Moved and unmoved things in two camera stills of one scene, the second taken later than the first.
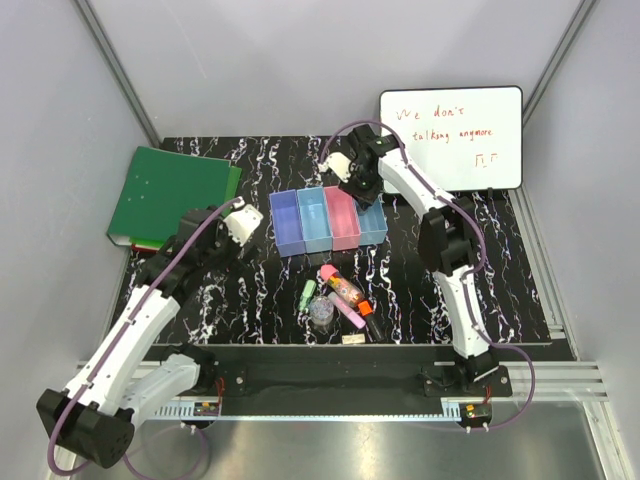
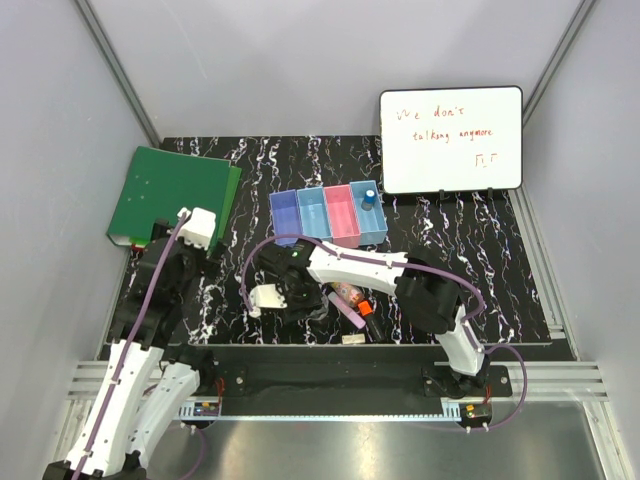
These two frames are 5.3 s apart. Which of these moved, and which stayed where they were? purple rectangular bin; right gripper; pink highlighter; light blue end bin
Moved: right gripper
Stayed: purple rectangular bin; pink highlighter; light blue end bin
